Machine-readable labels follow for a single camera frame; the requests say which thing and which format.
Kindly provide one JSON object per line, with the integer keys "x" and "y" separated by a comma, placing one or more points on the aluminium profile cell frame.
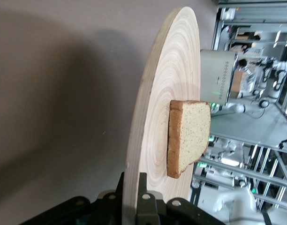
{"x": 239, "y": 138}

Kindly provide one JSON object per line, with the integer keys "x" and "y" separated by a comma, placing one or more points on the brown cardboard box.
{"x": 237, "y": 84}

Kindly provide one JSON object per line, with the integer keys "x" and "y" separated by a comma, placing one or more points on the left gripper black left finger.
{"x": 75, "y": 211}

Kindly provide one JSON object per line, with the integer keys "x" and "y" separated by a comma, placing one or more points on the brown table cover sheet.
{"x": 40, "y": 93}

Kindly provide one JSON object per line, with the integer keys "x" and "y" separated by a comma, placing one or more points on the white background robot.
{"x": 280, "y": 70}

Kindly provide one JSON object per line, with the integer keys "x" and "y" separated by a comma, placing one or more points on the cream and chrome toaster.
{"x": 216, "y": 70}

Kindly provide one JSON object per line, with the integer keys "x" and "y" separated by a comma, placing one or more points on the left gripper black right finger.
{"x": 147, "y": 211}

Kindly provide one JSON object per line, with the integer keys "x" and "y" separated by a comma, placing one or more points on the brown-crusted bread slice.
{"x": 192, "y": 136}

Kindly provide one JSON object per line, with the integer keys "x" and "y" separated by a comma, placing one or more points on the round wooden plate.
{"x": 169, "y": 82}

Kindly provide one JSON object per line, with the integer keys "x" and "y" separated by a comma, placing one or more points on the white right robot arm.
{"x": 235, "y": 109}

